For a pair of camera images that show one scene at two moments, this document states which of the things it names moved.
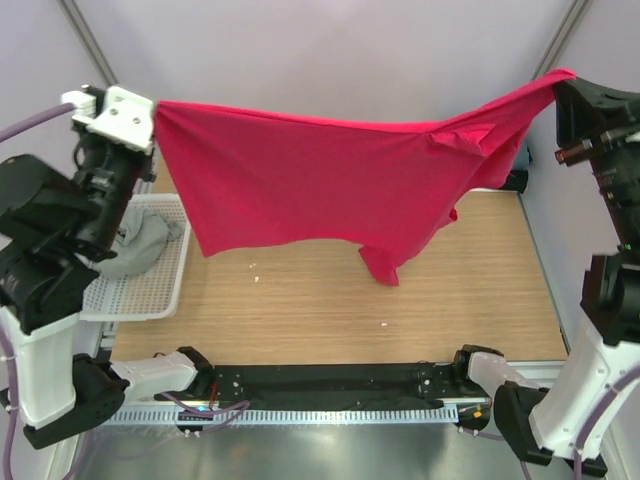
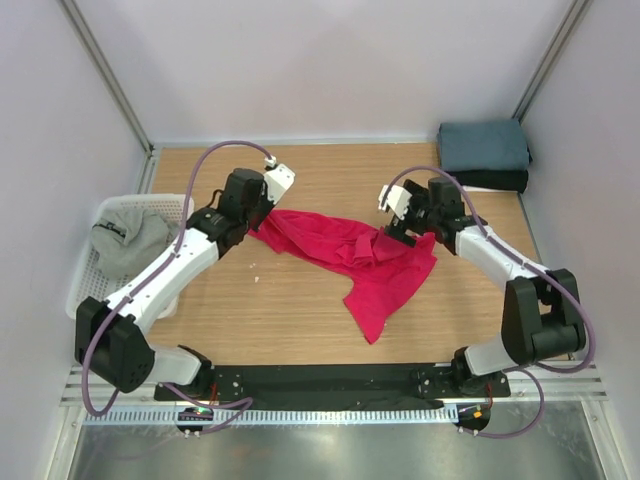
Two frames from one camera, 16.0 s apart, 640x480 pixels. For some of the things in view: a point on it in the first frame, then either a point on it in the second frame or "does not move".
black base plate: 379,386 does not move
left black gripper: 91,139 → 268,205
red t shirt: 237,175 → 378,275
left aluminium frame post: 87,39 does not move
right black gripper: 593,119 → 420,195
